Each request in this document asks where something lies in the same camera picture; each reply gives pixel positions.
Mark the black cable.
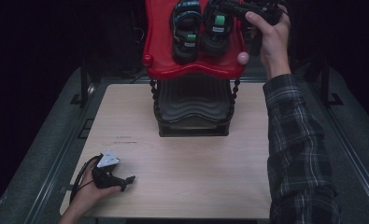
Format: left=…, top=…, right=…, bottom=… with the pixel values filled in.
left=69, top=154, right=104, bottom=203

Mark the person's left hand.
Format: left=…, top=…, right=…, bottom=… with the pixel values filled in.
left=68, top=159, right=123, bottom=216

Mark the black sandal with blue straps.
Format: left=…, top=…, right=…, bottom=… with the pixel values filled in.
left=200, top=0, right=242, bottom=58
left=171, top=0, right=205, bottom=65

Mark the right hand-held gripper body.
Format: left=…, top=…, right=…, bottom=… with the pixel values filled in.
left=234, top=0, right=289, bottom=58

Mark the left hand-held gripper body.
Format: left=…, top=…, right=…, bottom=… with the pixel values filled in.
left=91, top=148, right=128, bottom=189

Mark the red and black shoe rack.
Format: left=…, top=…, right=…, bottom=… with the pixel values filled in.
left=141, top=0, right=250, bottom=138

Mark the black metal stand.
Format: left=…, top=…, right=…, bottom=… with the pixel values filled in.
left=69, top=59, right=95, bottom=108
left=319, top=60, right=345, bottom=108

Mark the person's right hand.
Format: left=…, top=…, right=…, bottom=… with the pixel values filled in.
left=245, top=10, right=292, bottom=80

